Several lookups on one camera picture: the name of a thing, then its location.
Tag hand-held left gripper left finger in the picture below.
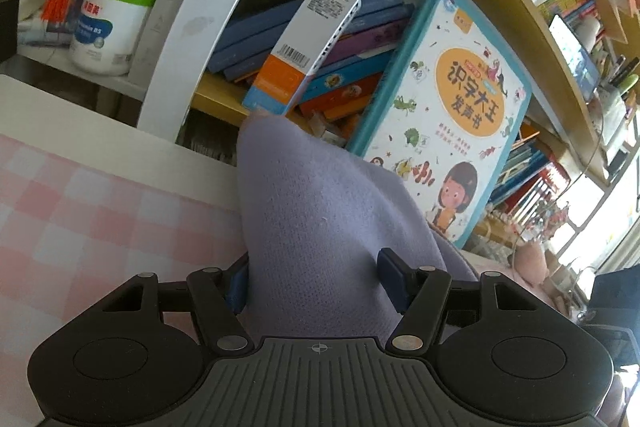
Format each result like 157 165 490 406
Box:
100 253 254 358

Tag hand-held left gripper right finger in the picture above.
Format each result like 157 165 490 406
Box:
377 248 539 358

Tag pink and purple sweater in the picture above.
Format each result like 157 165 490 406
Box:
235 113 576 342

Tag pink plush toy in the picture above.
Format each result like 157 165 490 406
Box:
514 241 549 284

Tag colourful bead trinkets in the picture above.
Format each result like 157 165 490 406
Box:
487 199 573 242

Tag pink checkered tablecloth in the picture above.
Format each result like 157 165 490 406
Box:
0 131 248 408

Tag row of leaning picture books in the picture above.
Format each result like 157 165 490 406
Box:
489 121 572 219

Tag teal-bordered children's book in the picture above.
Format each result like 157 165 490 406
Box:
345 0 532 251

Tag white and orange carton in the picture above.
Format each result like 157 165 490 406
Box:
242 0 362 117

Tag tall white carton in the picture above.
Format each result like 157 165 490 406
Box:
127 0 202 88

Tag wooden bookshelf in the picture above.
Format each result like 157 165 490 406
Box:
0 0 640 268

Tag white can with green lid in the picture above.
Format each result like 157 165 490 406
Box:
69 0 159 78

